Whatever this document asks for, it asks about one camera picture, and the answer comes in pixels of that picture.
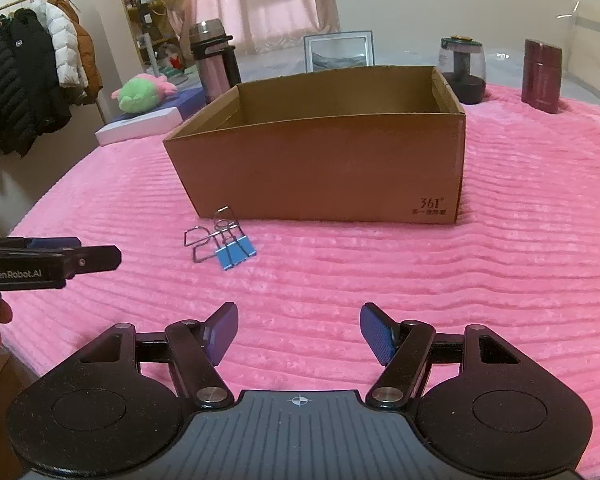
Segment white puffer jacket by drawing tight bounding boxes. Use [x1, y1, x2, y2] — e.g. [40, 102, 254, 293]
[32, 0, 87, 89]

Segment pink fluffy blanket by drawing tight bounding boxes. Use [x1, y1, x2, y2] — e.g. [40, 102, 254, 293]
[3, 87, 600, 479]

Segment green pink plush toy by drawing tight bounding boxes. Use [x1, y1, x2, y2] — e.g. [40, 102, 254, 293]
[111, 73, 178, 114]

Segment blue binder clip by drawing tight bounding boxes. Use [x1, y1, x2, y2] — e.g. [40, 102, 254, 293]
[213, 206, 257, 271]

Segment dark red thermos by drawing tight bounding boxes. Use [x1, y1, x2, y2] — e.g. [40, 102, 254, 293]
[521, 39, 562, 114]

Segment wooden bookshelf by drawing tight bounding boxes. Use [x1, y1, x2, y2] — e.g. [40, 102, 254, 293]
[122, 0, 178, 68]

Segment sand picture frame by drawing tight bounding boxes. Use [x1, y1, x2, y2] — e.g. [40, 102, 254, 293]
[303, 30, 375, 73]

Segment glass jar dark base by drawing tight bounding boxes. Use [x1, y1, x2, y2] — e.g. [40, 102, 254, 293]
[438, 36, 486, 105]

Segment purple book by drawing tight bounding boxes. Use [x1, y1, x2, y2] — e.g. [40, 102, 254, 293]
[116, 87, 207, 122]

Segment pink curtain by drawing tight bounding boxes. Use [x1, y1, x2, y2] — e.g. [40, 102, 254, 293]
[169, 0, 340, 54]

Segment brown jacket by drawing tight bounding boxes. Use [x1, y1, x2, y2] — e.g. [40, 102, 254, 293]
[48, 0, 102, 104]

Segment black jacket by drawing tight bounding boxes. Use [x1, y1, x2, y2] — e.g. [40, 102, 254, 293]
[0, 9, 71, 156]

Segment brown cardboard box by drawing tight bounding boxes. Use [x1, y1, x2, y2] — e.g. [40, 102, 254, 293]
[164, 66, 466, 224]

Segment white flat box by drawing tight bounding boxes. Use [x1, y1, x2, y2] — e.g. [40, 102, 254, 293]
[95, 107, 184, 146]

